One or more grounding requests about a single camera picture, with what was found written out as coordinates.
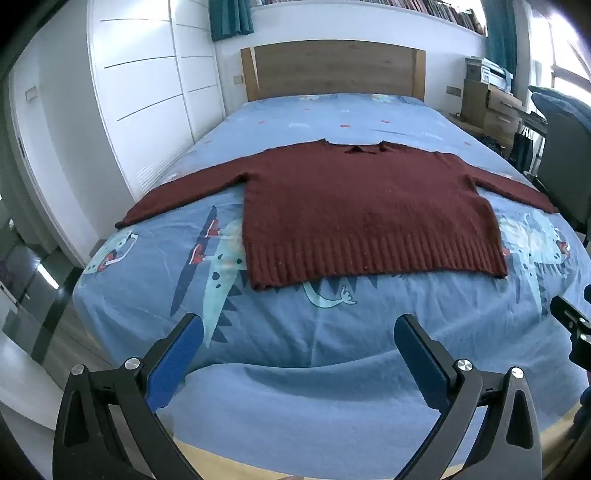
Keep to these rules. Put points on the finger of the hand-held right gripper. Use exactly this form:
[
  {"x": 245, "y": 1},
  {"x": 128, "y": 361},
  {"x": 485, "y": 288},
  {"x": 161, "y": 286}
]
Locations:
[
  {"x": 582, "y": 350},
  {"x": 570, "y": 311}
]

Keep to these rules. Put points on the white door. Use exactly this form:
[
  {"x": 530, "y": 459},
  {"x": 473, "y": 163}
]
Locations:
[{"x": 51, "y": 161}]

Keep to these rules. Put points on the white wardrobe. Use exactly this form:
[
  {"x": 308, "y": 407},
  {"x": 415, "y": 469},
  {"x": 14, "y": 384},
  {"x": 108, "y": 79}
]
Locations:
[{"x": 138, "y": 92}]

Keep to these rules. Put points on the dark red knit sweater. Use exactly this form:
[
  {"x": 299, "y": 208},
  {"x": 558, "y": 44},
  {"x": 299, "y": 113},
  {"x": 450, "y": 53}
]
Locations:
[{"x": 360, "y": 207}]

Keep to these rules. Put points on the dark blue bag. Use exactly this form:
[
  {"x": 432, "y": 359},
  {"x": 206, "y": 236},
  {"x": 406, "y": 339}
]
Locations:
[{"x": 524, "y": 150}]

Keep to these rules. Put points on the row of books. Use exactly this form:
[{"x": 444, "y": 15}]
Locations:
[{"x": 443, "y": 9}]

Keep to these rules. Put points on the wooden nightstand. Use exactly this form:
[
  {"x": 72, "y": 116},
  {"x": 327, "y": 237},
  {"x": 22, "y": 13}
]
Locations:
[{"x": 496, "y": 115}]

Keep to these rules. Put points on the blue cushion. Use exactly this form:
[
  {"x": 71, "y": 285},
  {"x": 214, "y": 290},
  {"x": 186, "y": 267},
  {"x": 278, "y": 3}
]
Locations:
[{"x": 558, "y": 101}]

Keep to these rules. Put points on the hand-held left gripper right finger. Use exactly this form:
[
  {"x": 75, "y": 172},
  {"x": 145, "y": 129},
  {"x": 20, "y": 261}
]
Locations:
[{"x": 422, "y": 364}]

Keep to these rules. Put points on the wooden headboard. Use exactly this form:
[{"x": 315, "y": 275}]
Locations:
[{"x": 332, "y": 69}]

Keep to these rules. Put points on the grey chair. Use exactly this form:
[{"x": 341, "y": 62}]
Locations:
[{"x": 568, "y": 161}]

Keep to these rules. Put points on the wall socket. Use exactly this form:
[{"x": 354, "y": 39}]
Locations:
[{"x": 453, "y": 90}]

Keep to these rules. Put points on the grey printer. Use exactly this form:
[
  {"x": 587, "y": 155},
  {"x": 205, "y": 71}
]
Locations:
[{"x": 489, "y": 71}]

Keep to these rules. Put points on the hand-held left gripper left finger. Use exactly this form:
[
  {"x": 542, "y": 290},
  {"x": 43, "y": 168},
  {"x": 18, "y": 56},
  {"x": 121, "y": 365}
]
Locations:
[{"x": 178, "y": 357}]

